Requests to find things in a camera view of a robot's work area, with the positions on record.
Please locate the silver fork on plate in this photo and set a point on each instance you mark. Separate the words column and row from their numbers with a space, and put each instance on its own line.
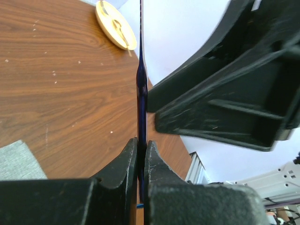
column 117, row 26

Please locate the silver knife on plate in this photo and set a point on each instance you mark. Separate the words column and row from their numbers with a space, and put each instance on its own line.
column 103, row 7

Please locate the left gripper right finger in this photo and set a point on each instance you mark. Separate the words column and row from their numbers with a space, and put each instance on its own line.
column 163, row 191

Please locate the aluminium frame rail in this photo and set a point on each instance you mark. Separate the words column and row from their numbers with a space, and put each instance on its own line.
column 196, row 173

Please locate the grey cloth napkin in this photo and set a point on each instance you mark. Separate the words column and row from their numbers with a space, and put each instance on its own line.
column 17, row 162

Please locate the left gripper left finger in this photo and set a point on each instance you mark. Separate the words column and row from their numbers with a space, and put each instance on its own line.
column 115, row 196

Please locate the tan round plate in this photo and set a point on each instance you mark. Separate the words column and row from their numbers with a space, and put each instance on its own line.
column 105, row 23

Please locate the blue metallic knife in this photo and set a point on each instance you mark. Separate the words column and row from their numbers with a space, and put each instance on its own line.
column 142, row 99

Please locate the blue metallic fork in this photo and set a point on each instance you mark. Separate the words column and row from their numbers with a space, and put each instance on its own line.
column 140, row 206

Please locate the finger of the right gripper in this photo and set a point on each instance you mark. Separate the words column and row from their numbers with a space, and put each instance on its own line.
column 249, row 103
column 271, row 27

